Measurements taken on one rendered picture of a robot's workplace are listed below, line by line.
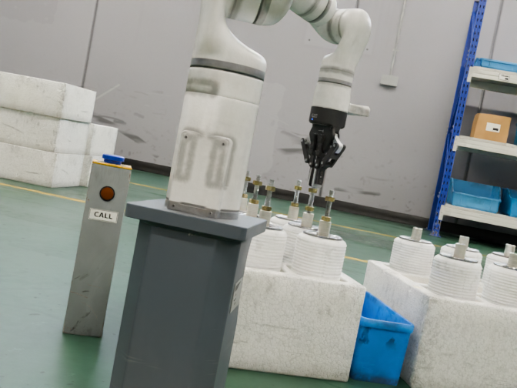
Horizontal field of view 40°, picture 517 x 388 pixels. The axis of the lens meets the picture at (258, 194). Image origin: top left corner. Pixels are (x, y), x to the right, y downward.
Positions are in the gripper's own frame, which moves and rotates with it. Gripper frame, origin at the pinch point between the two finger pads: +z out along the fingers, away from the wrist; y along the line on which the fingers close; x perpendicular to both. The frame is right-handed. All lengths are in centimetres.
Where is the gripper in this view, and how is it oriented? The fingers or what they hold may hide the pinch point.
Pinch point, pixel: (315, 177)
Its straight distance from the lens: 146.5
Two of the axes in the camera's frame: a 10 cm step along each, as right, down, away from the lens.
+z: -1.9, 9.8, 0.6
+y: 5.1, 1.5, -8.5
